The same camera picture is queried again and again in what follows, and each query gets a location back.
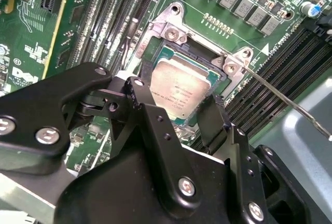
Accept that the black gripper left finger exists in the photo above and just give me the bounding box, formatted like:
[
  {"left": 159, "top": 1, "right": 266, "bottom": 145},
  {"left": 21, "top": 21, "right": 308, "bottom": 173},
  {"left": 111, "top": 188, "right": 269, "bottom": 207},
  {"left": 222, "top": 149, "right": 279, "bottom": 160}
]
[{"left": 0, "top": 62, "right": 204, "bottom": 211}]

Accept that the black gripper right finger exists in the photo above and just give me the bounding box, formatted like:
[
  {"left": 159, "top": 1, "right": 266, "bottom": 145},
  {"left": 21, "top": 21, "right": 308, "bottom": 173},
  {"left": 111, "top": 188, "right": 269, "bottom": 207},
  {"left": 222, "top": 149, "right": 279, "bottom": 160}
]
[{"left": 196, "top": 94, "right": 311, "bottom": 224}]

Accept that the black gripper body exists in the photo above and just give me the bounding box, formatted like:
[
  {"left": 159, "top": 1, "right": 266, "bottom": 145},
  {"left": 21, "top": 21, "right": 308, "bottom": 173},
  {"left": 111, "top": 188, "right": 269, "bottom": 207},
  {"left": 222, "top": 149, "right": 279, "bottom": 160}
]
[{"left": 56, "top": 146, "right": 250, "bottom": 224}]

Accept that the metal locking lever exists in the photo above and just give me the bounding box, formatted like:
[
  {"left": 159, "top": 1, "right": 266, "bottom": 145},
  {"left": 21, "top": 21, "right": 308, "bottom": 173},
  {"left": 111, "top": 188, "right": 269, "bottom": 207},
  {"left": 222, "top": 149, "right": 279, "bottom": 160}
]
[{"left": 215, "top": 49, "right": 332, "bottom": 142}]

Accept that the silver green CPU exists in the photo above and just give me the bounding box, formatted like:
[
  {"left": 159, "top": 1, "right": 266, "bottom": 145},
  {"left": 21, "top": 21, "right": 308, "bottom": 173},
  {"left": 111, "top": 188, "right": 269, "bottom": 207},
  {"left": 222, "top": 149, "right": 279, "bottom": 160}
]
[{"left": 147, "top": 46, "right": 225, "bottom": 128}]

